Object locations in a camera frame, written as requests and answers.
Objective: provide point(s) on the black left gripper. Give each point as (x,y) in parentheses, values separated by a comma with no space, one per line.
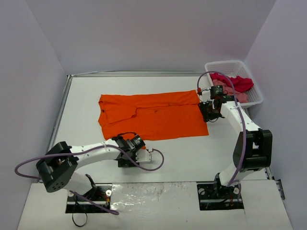
(126,162)

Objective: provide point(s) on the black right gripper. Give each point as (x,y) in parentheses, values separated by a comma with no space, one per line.
(206,111)

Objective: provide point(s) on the orange t shirt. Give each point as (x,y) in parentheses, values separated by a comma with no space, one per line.
(153,117)

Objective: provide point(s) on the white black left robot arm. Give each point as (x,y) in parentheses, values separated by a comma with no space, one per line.
(84,155)

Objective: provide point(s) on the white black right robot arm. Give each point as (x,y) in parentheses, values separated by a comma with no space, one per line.
(253,149)

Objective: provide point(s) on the dusty pink t shirt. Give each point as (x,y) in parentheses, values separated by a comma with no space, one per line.
(237,94)

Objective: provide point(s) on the magenta t shirt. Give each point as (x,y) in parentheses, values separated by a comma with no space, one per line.
(240,84)

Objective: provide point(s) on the white plastic laundry basket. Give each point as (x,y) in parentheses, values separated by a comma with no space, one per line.
(233,68)

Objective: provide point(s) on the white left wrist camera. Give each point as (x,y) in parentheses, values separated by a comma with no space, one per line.
(143,155)

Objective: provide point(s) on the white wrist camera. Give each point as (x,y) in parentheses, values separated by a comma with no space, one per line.
(143,155)
(201,91)

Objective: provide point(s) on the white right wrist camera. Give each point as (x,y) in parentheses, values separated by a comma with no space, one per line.
(201,91)

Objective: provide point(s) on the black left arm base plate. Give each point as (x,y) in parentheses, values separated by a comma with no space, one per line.
(101,197)

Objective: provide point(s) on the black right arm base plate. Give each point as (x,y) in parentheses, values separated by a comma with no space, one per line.
(218,199)

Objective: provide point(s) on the aluminium table edge rail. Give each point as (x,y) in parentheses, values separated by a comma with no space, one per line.
(62,105)

